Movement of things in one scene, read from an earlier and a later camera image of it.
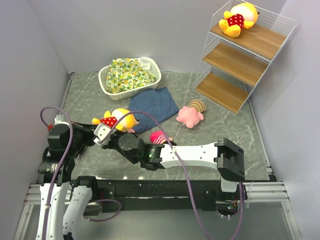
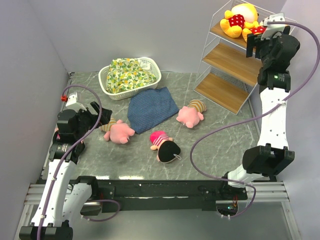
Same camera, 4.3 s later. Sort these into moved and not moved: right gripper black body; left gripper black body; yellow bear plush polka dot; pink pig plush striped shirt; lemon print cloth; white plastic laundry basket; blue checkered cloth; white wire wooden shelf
Moved: left gripper black body; right gripper black body
Not moved: lemon print cloth; yellow bear plush polka dot; pink pig plush striped shirt; white wire wooden shelf; blue checkered cloth; white plastic laundry basket
